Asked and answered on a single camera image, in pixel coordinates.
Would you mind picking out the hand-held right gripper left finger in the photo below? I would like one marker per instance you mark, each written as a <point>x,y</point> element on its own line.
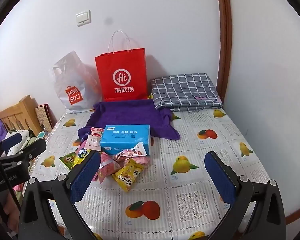
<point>86,173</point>

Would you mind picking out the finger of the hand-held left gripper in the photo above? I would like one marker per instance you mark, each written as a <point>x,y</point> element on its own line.
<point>11,140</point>
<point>30,152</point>

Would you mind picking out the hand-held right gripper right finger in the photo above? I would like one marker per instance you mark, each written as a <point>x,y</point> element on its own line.
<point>218,177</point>

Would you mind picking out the yellow blue snack packet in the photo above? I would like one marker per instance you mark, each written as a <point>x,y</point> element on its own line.
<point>82,153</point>

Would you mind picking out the green snack packet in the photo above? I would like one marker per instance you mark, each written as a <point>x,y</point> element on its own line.
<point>68,160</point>

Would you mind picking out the red white long packet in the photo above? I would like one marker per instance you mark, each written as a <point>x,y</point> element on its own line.
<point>132,152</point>

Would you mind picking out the purple towel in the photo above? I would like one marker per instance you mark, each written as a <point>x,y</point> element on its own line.
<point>130,113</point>

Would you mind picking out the white spotted cloth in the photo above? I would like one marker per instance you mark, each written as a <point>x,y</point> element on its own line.
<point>27,135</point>

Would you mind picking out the wooden headboard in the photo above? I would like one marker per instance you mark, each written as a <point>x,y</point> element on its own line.
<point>20,112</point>

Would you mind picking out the pink cloth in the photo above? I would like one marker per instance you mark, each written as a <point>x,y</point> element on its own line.
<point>13,215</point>

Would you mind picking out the patterned box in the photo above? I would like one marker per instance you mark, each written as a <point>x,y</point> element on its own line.
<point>43,117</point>

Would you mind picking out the pink white strawberry packet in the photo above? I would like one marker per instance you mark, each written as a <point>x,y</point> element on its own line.
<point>97,132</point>

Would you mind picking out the fruit print table cover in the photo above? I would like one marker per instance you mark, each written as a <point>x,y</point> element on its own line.
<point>190,135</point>

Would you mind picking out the blue tissue pack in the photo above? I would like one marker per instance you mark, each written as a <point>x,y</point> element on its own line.
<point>125,138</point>

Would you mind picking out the white plastic shopping bag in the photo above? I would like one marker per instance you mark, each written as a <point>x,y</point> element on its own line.
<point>70,80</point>

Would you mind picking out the grey plaid folded cloth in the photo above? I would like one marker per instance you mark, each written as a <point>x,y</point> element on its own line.
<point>185,90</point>

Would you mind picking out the small yellow packet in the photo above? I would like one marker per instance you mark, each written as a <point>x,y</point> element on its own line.
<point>149,96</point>

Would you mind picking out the red paper bag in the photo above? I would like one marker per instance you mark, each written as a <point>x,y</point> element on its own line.
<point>120,62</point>

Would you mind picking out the brown wooden door frame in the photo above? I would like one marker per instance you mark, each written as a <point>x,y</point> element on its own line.
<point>223,42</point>

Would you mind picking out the white light switch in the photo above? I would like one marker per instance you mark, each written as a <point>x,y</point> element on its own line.
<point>83,18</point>

